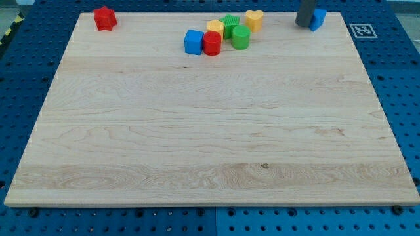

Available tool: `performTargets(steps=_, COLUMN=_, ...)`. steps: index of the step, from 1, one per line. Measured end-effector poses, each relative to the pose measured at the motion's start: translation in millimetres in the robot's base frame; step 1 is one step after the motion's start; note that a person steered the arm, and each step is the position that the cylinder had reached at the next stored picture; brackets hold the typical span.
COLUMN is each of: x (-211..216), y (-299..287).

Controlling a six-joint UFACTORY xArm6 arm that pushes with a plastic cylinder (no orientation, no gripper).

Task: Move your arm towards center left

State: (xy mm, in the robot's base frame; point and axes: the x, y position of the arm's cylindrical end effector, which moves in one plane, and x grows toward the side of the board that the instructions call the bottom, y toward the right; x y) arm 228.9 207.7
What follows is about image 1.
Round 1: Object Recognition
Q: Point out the white fiducial marker tag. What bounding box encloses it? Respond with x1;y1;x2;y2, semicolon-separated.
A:
349;23;377;39

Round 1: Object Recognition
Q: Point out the green star block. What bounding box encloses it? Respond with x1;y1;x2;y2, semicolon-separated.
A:
219;14;240;39

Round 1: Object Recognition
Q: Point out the yellow heart block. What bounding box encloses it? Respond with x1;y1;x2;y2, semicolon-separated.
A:
245;10;264;33

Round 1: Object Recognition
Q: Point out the green cylinder block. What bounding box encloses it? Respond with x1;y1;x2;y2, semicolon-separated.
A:
231;25;251;50

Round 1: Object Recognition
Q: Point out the large wooden board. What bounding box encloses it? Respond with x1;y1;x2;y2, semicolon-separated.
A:
5;12;419;208

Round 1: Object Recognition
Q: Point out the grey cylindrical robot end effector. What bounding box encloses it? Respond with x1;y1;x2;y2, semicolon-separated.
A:
295;0;318;28

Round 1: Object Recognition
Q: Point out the blue wedge block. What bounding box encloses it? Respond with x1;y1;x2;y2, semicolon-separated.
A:
309;9;327;31

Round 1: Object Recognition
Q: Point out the blue cube block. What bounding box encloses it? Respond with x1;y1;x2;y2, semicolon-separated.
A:
184;29;204;55

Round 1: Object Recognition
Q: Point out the yellow hexagon block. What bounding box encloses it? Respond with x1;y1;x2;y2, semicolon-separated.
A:
206;20;224;40

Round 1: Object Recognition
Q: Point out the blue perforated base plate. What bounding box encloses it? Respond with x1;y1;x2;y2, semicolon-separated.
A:
1;1;419;235

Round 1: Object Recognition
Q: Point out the red star block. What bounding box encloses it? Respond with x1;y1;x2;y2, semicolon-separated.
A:
93;6;117;31

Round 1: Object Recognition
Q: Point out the red cylinder block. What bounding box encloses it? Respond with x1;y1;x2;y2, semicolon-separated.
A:
203;31;222;56

